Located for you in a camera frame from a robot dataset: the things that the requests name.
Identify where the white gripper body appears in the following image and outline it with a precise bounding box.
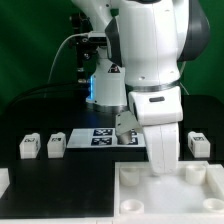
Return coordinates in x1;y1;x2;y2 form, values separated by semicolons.
143;123;180;175

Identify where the white square table top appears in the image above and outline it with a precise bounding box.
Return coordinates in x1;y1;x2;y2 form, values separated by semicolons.
114;161;224;224

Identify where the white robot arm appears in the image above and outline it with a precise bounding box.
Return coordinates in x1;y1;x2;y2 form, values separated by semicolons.
71;0;210;175

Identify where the white right edge block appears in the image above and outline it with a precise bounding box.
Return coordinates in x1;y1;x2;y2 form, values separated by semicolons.
206;164;224;200

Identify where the white edge block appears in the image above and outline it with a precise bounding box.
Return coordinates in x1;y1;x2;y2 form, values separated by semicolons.
0;168;10;198
206;164;224;200

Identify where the white sheet with markers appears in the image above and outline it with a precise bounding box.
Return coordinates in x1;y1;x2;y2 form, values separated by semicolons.
67;128;145;148

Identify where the white left edge block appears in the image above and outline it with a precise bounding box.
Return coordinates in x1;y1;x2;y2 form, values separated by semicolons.
0;168;10;198

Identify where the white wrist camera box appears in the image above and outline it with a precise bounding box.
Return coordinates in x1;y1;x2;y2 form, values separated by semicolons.
115;111;141;145

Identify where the black cable bundle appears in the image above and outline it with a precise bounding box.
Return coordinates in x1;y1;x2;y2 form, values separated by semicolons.
3;81;91;116

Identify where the black camera on stand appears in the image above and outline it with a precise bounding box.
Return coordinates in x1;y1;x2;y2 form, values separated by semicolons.
70;12;97;83

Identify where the white camera cable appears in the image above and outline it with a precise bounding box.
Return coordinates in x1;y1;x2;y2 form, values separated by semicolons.
46;32;90;85

